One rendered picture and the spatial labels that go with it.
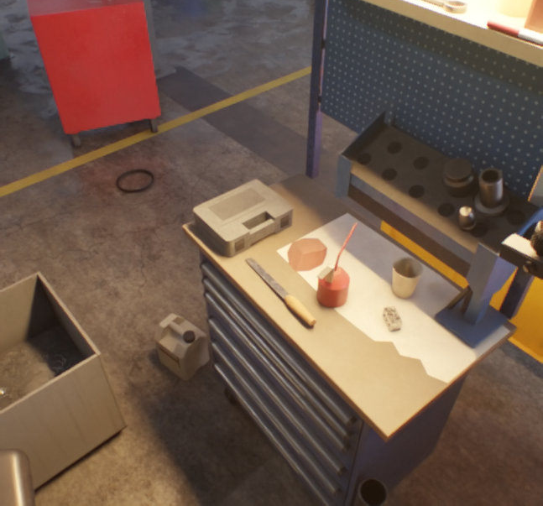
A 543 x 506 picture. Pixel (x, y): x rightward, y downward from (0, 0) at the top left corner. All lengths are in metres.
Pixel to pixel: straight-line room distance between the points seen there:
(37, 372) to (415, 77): 1.72
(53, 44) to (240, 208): 2.31
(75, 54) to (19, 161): 0.88
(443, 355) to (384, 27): 0.85
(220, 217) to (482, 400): 1.49
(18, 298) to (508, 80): 1.87
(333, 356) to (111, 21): 2.82
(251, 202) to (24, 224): 2.06
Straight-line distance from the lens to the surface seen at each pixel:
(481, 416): 2.51
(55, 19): 3.66
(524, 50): 1.03
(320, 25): 1.64
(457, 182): 1.29
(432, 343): 1.43
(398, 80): 1.48
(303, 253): 1.55
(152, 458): 2.32
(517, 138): 1.32
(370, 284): 1.53
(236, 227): 1.58
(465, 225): 1.27
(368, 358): 1.37
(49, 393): 1.94
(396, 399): 1.32
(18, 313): 2.36
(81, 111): 3.90
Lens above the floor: 2.06
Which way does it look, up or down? 42 degrees down
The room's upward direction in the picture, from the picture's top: straight up
